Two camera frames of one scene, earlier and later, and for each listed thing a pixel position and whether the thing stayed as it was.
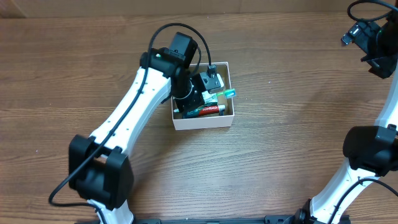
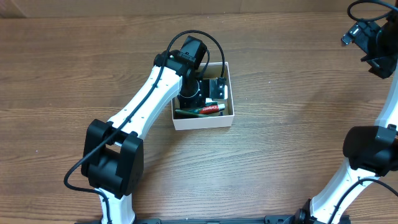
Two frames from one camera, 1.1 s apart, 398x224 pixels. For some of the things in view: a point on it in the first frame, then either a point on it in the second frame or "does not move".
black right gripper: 384,65 does not move
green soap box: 209,99 does not move
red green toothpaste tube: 196,112 does not move
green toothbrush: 229,93 -> 180,113
